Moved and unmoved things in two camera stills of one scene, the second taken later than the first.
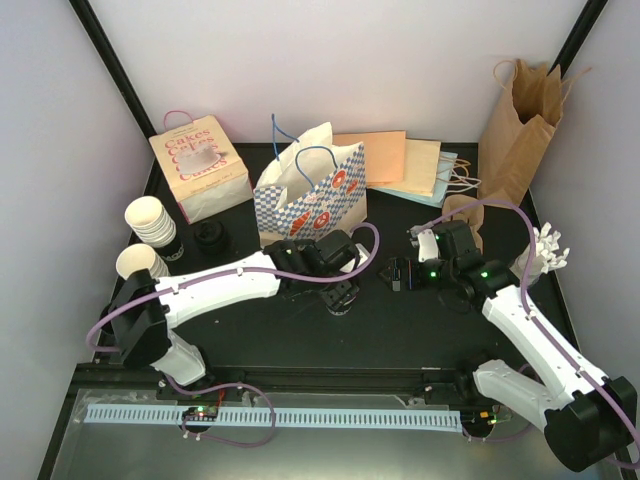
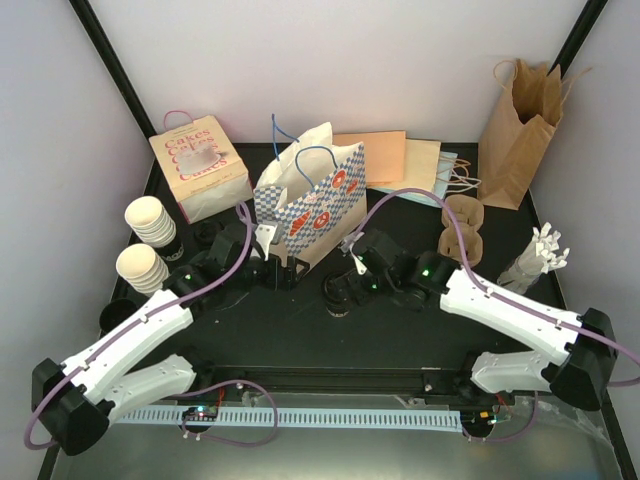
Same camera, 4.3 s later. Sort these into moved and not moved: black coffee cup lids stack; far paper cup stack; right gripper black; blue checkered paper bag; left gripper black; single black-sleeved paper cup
Moved: left gripper black; right gripper black
Not moved: far paper cup stack; blue checkered paper bag; black coffee cup lids stack; single black-sleeved paper cup
